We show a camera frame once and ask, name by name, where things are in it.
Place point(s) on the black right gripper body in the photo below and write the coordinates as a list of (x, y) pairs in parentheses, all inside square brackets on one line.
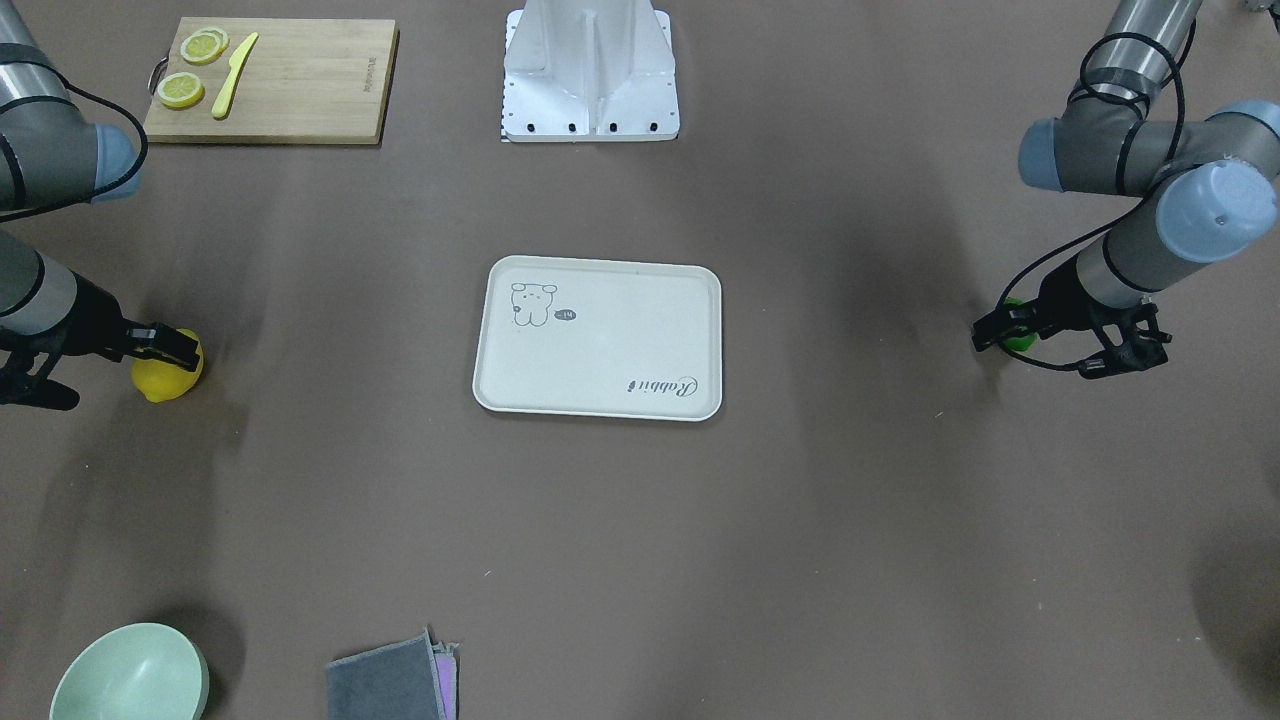
[(92, 319)]

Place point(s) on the mint green bowl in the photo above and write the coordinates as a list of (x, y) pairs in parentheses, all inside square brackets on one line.
[(138, 671)]

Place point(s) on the bamboo cutting board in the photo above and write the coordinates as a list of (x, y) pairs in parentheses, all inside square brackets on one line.
[(305, 82)]

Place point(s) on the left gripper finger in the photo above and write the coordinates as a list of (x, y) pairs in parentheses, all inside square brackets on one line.
[(987, 331)]

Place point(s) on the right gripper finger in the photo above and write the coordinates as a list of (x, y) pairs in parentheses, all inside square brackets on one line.
[(166, 344)]

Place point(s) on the yellow plastic knife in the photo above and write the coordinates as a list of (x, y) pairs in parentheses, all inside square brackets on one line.
[(225, 98)]

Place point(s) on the green lime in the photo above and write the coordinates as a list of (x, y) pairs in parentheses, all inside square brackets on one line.
[(1018, 337)]

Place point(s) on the lower lemon slice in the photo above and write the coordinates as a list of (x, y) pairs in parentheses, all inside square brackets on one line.
[(180, 90)]

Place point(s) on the grey folded cloth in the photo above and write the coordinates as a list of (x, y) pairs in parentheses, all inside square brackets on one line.
[(396, 681)]

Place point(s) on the yellow lemon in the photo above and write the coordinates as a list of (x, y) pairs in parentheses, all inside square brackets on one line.
[(161, 382)]

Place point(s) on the lemon slice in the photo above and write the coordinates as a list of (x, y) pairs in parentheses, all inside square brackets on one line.
[(204, 45), (180, 90)]

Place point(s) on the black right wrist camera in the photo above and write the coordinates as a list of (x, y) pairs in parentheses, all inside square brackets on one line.
[(25, 381)]

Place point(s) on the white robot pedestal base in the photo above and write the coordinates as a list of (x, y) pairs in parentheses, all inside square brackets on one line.
[(589, 71)]

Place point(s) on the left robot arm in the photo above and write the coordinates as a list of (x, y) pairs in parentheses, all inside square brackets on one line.
[(1205, 191)]

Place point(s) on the upper lemon slice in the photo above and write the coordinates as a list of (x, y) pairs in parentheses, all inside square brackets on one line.
[(204, 45)]

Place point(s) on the white rabbit tray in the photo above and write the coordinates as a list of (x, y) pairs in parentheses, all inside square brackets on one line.
[(589, 337)]

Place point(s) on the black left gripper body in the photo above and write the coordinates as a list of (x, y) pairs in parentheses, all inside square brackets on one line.
[(1056, 304)]

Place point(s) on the purple cloth under grey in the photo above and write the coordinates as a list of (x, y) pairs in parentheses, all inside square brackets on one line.
[(448, 676)]

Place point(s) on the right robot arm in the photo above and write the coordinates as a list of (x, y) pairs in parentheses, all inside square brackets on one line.
[(54, 158)]

